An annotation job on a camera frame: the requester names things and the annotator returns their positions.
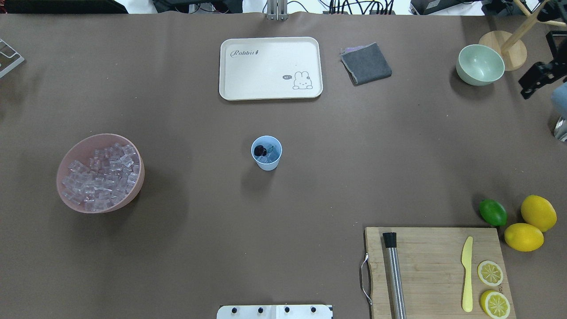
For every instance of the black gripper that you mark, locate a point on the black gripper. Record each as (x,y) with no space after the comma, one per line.
(537,77)

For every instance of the light blue plastic cup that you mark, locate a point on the light blue plastic cup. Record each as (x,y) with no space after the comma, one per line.
(267,140)

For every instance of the pair of dark cherries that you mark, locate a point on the pair of dark cherries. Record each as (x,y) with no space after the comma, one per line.
(262,151)

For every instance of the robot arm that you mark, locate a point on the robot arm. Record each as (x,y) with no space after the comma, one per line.
(559,96)

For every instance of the wooden cup stand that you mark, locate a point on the wooden cup stand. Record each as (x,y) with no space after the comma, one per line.
(510,46)

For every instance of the metal ice scoop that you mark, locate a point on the metal ice scoop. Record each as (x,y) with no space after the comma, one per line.
(560,129)

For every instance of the clear ice cube in cup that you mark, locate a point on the clear ice cube in cup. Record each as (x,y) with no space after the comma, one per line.
(271,157)

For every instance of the pink bowl of ice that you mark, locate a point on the pink bowl of ice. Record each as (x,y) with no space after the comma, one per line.
(100,174)

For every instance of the mint green bowl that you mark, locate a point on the mint green bowl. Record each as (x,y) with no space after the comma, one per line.
(479,65)

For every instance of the yellow lemon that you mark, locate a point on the yellow lemon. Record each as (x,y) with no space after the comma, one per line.
(539,212)
(523,237)

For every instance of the green lime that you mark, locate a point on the green lime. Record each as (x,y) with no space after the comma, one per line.
(493,212)

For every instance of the grey folded cloth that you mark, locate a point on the grey folded cloth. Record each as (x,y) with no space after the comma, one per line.
(365,63)

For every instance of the yellow plastic knife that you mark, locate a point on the yellow plastic knife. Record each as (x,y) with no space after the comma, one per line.
(466,261)

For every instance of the lemon half upper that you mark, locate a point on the lemon half upper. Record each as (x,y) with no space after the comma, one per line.
(490,273)

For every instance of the lemon half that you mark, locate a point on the lemon half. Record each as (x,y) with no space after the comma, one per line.
(490,273)
(495,304)

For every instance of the bamboo cutting board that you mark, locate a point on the bamboo cutting board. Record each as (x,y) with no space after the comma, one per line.
(432,275)

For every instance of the lemon half lower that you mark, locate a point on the lemon half lower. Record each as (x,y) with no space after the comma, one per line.
(495,304)

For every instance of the steel muddler black tip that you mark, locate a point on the steel muddler black tip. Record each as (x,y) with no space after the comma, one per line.
(395,282)

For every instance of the cream rabbit serving tray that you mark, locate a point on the cream rabbit serving tray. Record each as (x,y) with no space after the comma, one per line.
(270,68)

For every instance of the aluminium frame post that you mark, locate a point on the aluminium frame post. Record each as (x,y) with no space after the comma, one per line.
(277,10)

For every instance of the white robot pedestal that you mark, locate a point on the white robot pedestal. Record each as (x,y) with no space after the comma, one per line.
(282,311)

